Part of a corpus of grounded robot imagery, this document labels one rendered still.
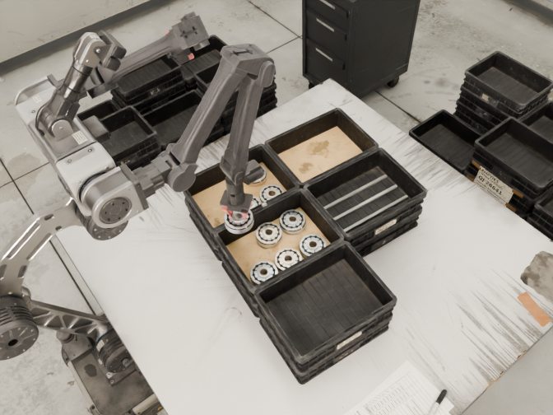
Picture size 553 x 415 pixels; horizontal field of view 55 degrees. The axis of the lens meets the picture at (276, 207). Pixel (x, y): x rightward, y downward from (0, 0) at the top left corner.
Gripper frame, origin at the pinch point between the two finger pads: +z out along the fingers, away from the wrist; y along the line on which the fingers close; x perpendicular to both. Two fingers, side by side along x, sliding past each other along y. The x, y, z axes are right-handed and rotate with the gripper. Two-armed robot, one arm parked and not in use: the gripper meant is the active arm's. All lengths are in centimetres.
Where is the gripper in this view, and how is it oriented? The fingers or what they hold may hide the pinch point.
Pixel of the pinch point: (238, 215)
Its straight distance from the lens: 187.0
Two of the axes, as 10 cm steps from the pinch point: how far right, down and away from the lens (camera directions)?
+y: -9.7, -1.8, 1.7
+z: 0.2, 6.2, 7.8
